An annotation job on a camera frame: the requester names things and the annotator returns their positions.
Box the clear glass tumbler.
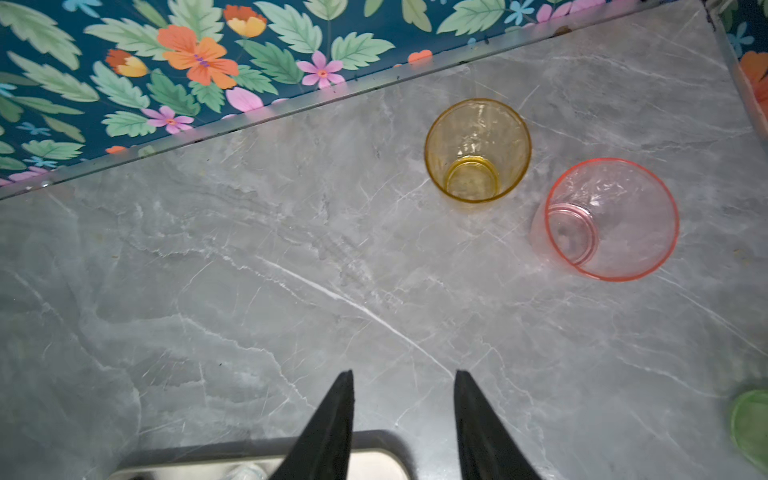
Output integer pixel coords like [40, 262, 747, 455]
[223, 463, 268, 480]

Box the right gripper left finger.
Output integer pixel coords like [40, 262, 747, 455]
[270, 370, 355, 480]

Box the beige plastic tray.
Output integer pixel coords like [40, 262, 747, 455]
[108, 449, 411, 480]

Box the short yellow tumbler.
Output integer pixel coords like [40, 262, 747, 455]
[424, 98, 533, 204]

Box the short green tumbler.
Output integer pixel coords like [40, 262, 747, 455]
[729, 389, 768, 475]

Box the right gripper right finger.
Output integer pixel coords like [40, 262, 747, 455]
[453, 370, 540, 480]

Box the pink tumbler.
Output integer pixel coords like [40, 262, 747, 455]
[529, 158, 680, 282]

